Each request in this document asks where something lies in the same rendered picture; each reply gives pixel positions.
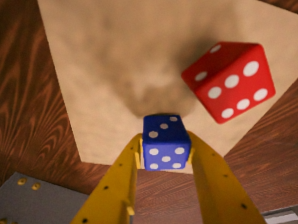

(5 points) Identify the beige flat mat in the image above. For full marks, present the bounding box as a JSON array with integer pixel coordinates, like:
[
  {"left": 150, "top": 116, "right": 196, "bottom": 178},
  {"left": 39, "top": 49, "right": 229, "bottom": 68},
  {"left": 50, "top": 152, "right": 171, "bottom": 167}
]
[{"left": 38, "top": 0, "right": 298, "bottom": 165}]

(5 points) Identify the red die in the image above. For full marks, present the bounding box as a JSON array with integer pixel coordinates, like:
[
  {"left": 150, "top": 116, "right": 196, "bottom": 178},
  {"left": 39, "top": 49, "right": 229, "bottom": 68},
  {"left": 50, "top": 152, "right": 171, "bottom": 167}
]
[{"left": 181, "top": 41, "right": 276, "bottom": 124}]

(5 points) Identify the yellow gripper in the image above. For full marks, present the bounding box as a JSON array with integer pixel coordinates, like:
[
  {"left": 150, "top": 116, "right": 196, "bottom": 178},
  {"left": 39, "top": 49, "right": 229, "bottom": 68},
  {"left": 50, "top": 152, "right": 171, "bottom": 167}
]
[{"left": 69, "top": 130, "right": 268, "bottom": 224}]

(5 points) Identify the blue die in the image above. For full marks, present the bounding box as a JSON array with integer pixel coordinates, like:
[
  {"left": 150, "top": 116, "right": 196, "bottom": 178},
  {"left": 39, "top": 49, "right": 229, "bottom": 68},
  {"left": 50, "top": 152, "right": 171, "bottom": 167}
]
[{"left": 142, "top": 115, "right": 191, "bottom": 170}]

